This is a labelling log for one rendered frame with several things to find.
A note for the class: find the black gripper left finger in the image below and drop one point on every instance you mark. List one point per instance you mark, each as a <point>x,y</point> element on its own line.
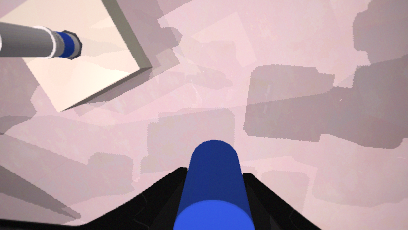
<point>153,209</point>

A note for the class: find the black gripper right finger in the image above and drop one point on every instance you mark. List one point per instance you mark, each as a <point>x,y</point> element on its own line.
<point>269,211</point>

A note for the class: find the blue marker cap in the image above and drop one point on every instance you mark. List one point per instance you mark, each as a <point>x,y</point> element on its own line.
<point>214,195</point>

